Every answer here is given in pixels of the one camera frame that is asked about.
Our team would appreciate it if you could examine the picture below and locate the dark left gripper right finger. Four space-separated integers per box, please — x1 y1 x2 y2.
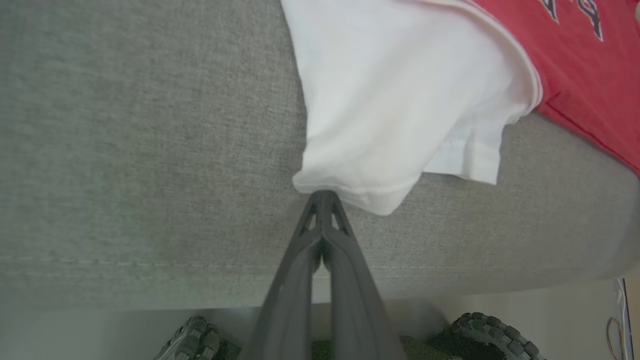
324 190 407 360

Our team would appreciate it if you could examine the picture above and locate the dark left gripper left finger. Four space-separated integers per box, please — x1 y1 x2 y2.
250 190 329 360

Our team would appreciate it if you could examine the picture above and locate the red Bulls basketball jersey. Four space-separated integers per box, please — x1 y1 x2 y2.
280 0 640 217

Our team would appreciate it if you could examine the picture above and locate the black knobby robot wheel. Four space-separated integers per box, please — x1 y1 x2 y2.
447 312 547 360
154 315 223 360

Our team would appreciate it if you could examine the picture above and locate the thin reddish cable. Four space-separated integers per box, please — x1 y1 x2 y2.
606 316 624 360

